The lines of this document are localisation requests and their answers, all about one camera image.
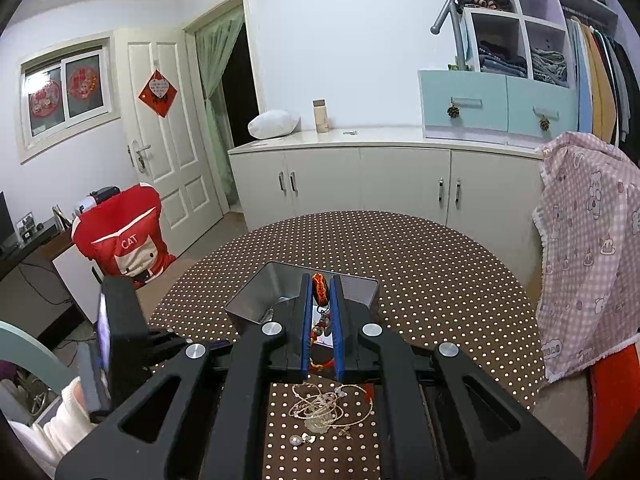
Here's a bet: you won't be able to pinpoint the white plastic bag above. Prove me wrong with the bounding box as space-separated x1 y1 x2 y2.
247 110 299 140

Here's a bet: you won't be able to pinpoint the person left hand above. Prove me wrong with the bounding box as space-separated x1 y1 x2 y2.
61 376 94 428

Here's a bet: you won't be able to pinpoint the pink bear patterned cloth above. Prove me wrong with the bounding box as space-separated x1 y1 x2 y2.
533 132 640 382

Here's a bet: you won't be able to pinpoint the white low sideboard cabinet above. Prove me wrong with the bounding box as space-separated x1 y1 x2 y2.
229 128 542 284

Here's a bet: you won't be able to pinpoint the red white storage box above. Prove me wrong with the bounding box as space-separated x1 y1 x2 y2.
586 344 639 478

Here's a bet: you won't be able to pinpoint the dark metal jewelry box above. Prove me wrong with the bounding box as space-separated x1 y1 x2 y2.
224 261 380 335

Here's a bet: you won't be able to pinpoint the lilac stair shelf unit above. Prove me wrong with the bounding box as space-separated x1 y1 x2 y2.
458 0 618 79

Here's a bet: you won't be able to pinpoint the window with red paper cuts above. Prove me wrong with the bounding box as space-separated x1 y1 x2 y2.
16 32 120 164

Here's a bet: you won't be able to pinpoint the teal two drawer unit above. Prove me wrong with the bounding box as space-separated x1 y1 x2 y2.
418 70 578 148

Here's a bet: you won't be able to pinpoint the beige jar with lid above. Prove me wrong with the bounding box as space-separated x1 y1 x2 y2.
312 99 330 133

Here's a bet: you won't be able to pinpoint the hanging clothes row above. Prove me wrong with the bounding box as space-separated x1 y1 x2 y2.
566 18 639 164

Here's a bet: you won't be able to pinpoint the white panel door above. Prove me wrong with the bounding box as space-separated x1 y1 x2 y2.
113 28 222 256

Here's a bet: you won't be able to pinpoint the red braided cord bracelet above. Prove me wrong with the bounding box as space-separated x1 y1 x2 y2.
307 272 332 373

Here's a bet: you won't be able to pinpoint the red diamond door decoration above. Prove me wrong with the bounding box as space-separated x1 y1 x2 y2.
138 70 178 118

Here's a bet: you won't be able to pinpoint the red cat chair cover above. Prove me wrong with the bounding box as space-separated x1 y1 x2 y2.
70 183 176 288

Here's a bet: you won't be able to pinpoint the grey metal handrail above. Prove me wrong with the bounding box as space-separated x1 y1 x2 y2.
430 0 468 72

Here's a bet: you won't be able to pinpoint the brown polka dot tablecloth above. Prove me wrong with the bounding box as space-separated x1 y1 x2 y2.
147 209 547 480

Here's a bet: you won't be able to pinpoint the small silver earrings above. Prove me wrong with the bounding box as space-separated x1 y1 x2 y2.
290 434 316 448

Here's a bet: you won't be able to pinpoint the green door curtain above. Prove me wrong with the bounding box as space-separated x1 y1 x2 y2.
194 6 244 206

